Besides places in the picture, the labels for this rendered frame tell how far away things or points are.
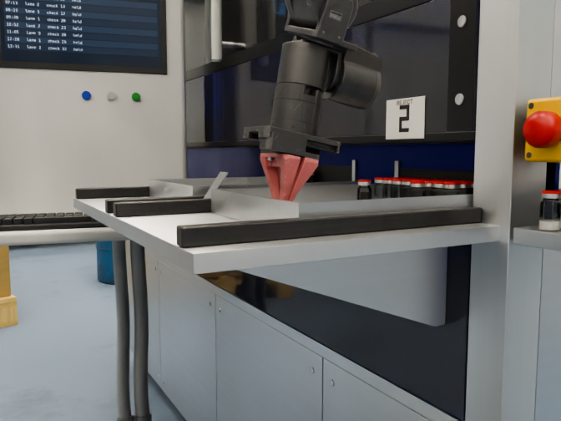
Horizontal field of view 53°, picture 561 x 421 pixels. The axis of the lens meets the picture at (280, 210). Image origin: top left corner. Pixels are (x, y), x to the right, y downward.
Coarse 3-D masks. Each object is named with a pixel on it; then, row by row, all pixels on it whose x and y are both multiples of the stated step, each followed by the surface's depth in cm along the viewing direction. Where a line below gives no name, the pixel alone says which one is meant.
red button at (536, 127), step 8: (536, 112) 61; (544, 112) 60; (552, 112) 60; (528, 120) 61; (536, 120) 60; (544, 120) 59; (552, 120) 59; (560, 120) 60; (528, 128) 61; (536, 128) 60; (544, 128) 59; (552, 128) 59; (560, 128) 59; (528, 136) 61; (536, 136) 60; (544, 136) 60; (552, 136) 59; (560, 136) 60; (528, 144) 62; (536, 144) 61; (544, 144) 60; (552, 144) 60
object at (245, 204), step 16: (224, 192) 79; (240, 192) 86; (256, 192) 87; (304, 192) 91; (320, 192) 93; (336, 192) 94; (352, 192) 96; (224, 208) 80; (240, 208) 75; (256, 208) 70; (272, 208) 67; (288, 208) 63; (304, 208) 61; (320, 208) 62; (336, 208) 64; (352, 208) 65; (368, 208) 66; (384, 208) 67; (400, 208) 68; (416, 208) 69; (432, 208) 71
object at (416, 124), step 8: (424, 96) 80; (392, 104) 86; (400, 104) 84; (416, 104) 81; (424, 104) 80; (392, 112) 86; (400, 112) 84; (416, 112) 81; (424, 112) 80; (392, 120) 86; (408, 120) 83; (416, 120) 81; (424, 120) 80; (392, 128) 86; (416, 128) 81; (392, 136) 86; (400, 136) 85; (408, 136) 83; (416, 136) 82
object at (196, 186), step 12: (156, 180) 109; (168, 180) 115; (180, 180) 116; (192, 180) 118; (204, 180) 119; (228, 180) 121; (240, 180) 123; (252, 180) 124; (264, 180) 126; (156, 192) 109; (168, 192) 103; (180, 192) 96; (192, 192) 91; (204, 192) 92
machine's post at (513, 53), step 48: (480, 0) 70; (528, 0) 66; (480, 48) 71; (528, 48) 67; (480, 96) 71; (528, 96) 68; (480, 144) 71; (480, 192) 72; (528, 192) 69; (480, 288) 73; (528, 288) 71; (480, 336) 73; (528, 336) 72; (480, 384) 73; (528, 384) 73
